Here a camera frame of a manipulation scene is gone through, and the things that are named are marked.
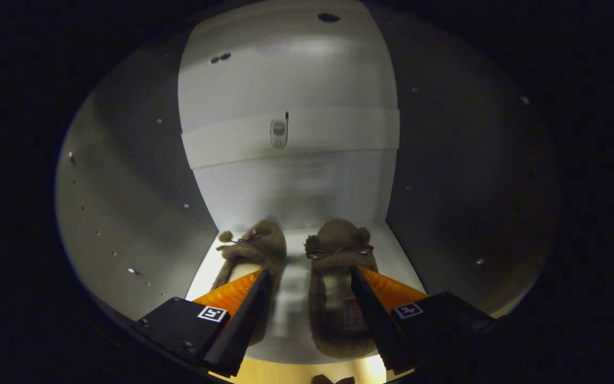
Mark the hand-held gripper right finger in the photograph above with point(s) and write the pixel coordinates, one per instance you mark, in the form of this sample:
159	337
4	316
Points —
376	320

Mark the brown fluffy shoe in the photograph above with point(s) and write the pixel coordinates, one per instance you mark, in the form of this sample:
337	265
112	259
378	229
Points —
259	248
339	240

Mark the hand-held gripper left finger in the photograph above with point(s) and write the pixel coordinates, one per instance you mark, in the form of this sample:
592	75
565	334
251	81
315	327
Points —
240	328

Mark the dark grey shoe cabinet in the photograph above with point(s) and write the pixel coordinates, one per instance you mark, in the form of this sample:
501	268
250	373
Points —
136	186

